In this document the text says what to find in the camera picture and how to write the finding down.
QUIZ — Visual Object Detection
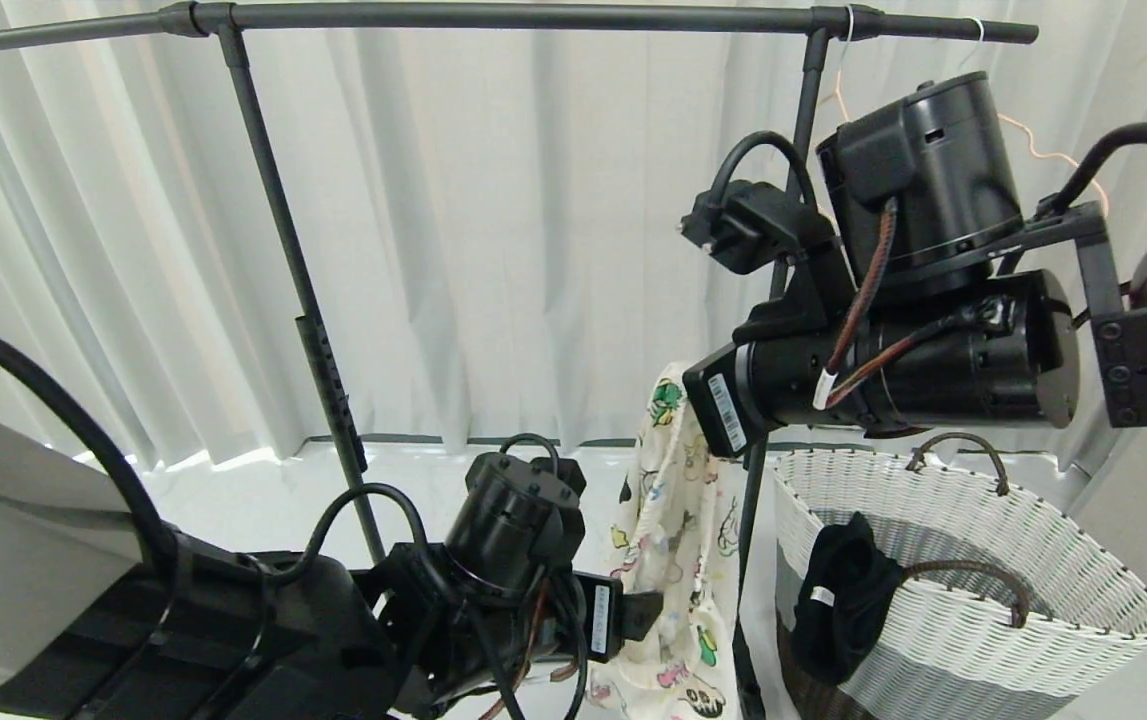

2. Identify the pink clothes hanger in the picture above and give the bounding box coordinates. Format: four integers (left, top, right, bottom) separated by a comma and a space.
958, 20, 1112, 216
828, 40, 859, 126

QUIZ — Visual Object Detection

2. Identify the black garment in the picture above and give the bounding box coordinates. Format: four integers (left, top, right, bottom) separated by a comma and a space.
791, 512, 906, 686

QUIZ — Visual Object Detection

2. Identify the white curtain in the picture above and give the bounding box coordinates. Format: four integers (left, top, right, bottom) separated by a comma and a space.
0, 0, 1147, 471

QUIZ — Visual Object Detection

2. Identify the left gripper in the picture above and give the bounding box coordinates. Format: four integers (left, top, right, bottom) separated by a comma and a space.
533, 570, 665, 663

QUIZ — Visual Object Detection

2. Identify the cream printed garment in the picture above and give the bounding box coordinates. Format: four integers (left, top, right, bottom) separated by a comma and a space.
583, 360, 744, 720

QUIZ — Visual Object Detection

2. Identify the black clothes rack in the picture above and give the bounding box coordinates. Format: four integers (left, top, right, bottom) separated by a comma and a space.
0, 0, 1039, 720

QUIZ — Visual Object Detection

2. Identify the white laundry basket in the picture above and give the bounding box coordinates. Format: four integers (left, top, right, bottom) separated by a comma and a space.
771, 432, 1147, 720

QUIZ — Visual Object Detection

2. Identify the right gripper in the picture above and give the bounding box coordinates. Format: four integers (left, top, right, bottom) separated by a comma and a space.
683, 268, 1079, 461

